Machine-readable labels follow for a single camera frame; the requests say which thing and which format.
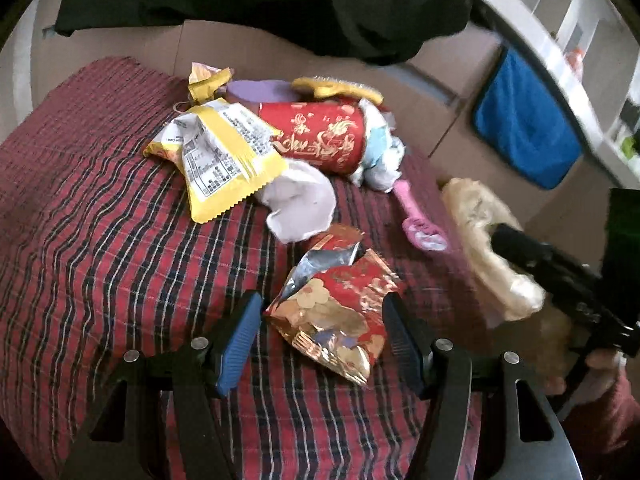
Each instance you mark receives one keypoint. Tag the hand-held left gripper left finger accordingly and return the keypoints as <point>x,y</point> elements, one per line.
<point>240,345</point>

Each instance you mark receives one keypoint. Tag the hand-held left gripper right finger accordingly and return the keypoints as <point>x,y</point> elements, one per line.
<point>402,345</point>

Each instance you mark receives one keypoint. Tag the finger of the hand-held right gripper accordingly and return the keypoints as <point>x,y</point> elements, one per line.
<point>545,270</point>

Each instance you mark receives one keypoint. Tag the red gold foil wrapper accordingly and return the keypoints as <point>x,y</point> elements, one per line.
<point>335,310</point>

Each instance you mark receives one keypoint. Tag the person's right forearm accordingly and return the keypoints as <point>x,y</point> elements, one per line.
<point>612,420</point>

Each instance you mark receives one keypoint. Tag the person's right hand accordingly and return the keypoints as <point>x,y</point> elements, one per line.
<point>605,365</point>

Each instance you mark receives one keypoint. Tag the green plant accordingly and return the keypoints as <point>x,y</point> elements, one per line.
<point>630,147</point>

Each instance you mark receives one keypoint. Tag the pink plastic spoon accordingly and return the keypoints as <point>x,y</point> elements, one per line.
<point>420,220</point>

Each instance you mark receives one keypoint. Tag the blue towel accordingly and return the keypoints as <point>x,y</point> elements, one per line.
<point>525,120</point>

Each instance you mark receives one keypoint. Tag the crumpled white tissue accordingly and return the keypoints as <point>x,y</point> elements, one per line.
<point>300,200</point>

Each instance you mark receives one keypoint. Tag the yellow white snack wrapper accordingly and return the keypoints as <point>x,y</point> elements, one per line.
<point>220,155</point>

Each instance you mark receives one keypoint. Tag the crumpled white blue wrapper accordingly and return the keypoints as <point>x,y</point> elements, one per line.
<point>382,150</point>

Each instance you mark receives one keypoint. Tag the red plaid cloth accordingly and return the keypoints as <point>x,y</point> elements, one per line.
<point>100,200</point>

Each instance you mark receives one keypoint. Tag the brown cardboard box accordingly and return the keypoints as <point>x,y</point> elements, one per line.
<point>450,90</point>

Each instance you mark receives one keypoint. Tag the red paper cup gold print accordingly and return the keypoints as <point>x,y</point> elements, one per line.
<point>315,135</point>

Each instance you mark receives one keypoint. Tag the white counter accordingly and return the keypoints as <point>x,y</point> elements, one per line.
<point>550,35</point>

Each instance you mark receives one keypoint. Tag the pink cup purple lid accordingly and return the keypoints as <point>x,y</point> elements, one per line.
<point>257,91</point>

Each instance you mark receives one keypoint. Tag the small yellow wrapper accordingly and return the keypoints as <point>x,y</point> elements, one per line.
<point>207,82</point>

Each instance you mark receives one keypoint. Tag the yellow gold fringed wrapper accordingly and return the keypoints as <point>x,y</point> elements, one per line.
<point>335,87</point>

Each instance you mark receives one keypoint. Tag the black cloth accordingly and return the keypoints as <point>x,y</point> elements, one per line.
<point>260,5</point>

